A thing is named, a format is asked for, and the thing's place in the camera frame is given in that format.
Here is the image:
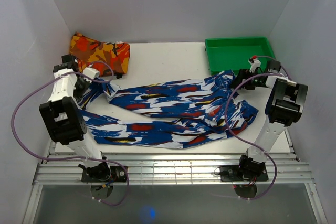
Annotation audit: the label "aluminium rail frame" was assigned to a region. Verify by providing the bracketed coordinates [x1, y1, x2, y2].
[23, 131, 327, 223]

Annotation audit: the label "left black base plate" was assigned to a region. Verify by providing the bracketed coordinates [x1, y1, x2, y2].
[80, 166, 128, 183]

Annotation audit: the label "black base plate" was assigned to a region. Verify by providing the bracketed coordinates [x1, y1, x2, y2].
[80, 166, 128, 183]
[219, 165, 269, 182]

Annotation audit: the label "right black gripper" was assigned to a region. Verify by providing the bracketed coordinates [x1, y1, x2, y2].
[228, 69, 264, 90]

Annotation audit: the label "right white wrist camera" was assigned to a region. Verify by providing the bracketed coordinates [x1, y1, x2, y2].
[248, 56, 261, 73]

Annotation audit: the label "blue white patterned trousers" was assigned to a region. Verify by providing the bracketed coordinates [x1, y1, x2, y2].
[78, 70, 258, 149]

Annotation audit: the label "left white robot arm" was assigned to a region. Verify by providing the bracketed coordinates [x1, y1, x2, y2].
[39, 55, 112, 182]

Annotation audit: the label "green plastic tray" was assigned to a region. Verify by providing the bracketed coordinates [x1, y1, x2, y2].
[205, 37, 275, 75]

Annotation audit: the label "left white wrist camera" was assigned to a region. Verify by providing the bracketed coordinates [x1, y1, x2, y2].
[82, 67, 100, 79]

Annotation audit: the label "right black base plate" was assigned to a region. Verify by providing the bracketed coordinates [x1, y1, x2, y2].
[219, 165, 269, 182]

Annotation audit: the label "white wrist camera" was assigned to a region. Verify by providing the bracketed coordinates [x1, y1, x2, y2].
[82, 67, 100, 79]
[248, 56, 261, 73]

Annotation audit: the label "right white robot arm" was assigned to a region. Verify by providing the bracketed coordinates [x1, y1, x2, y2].
[230, 57, 308, 182]

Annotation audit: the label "orange camouflage folded trousers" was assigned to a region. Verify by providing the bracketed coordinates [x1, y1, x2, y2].
[69, 32, 131, 78]

